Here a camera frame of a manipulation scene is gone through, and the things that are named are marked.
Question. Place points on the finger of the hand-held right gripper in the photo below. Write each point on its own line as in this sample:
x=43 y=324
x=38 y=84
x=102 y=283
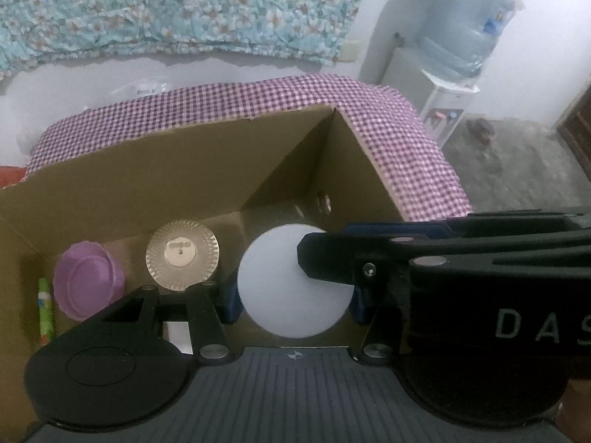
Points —
x=397 y=228
x=332 y=258

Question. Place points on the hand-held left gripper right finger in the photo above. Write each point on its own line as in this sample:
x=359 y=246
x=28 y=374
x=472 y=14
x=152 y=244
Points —
x=359 y=307

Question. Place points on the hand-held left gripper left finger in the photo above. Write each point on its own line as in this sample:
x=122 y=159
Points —
x=228 y=307

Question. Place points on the white plastic bottle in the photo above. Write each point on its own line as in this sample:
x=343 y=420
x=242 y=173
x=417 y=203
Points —
x=277 y=286

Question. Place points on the white charger plug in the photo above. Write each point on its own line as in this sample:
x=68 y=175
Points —
x=180 y=334

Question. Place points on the dark jar with gold lid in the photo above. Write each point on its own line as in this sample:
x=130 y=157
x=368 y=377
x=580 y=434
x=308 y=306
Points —
x=180 y=249

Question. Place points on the brown cardboard box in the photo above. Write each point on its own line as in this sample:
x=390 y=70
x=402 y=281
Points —
x=138 y=194

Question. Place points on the purple plastic lid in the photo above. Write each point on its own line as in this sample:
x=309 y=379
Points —
x=83 y=277

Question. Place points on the green lip balm tube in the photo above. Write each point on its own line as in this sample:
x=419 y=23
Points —
x=45 y=314

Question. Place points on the person's right forearm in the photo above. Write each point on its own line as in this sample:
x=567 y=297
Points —
x=577 y=410

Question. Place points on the dark shoes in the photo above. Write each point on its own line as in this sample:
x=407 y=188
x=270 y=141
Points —
x=481 y=130

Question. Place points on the white water dispenser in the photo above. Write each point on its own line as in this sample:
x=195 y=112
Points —
x=406 y=74

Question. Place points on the purple checked tablecloth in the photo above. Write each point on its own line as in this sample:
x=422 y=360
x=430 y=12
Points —
x=277 y=97

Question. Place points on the brown wooden door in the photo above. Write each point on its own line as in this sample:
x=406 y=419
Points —
x=579 y=134

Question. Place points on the blue water jug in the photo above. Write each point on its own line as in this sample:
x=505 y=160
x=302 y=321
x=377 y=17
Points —
x=461 y=32

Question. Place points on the white plastic bag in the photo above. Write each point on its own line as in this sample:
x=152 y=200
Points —
x=143 y=87

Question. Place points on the red gift bag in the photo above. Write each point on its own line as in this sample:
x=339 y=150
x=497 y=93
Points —
x=11 y=177

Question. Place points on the teal floral blanket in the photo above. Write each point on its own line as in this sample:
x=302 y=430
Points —
x=184 y=9

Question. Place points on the white wall socket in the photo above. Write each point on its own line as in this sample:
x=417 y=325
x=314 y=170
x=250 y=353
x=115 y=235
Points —
x=349 y=50

